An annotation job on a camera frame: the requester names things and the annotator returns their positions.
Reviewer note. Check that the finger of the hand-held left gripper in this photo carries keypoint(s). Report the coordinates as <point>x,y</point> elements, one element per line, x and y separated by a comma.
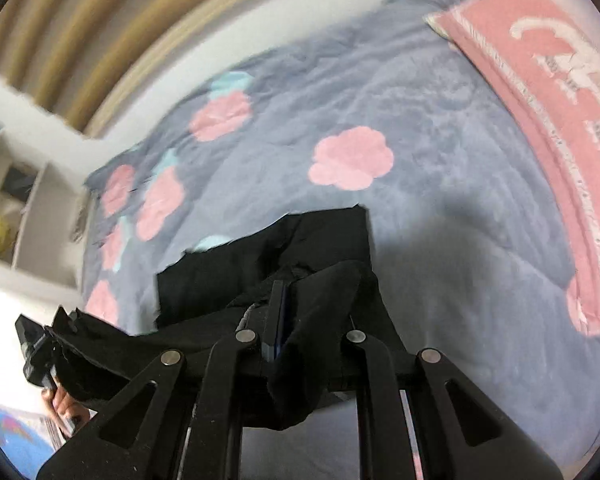
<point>62,322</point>

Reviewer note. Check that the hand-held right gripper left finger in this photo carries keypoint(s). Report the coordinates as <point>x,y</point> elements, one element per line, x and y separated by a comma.
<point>278,320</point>

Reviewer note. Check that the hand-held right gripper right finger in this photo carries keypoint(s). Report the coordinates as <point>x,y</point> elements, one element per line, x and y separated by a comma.
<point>375,360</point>

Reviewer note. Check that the black hooded jacket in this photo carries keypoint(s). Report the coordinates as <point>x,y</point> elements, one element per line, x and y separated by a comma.
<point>260,260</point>

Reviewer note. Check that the person's left hand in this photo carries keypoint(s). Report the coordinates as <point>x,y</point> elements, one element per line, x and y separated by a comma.
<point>67,407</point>

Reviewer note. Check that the colourful paper sheet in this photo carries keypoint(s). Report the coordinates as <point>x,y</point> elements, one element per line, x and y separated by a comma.
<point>15,435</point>

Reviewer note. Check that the grey flowered bed blanket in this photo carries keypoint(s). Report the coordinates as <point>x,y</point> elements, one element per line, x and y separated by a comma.
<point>430,235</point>

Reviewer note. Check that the black box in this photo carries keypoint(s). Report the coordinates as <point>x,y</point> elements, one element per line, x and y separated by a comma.
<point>16,180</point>

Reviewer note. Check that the pink pillow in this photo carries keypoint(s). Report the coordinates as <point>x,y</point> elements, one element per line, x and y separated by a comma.
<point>530,85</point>

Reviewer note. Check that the white wall shelf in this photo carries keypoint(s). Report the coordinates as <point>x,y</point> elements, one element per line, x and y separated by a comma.
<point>35,240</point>

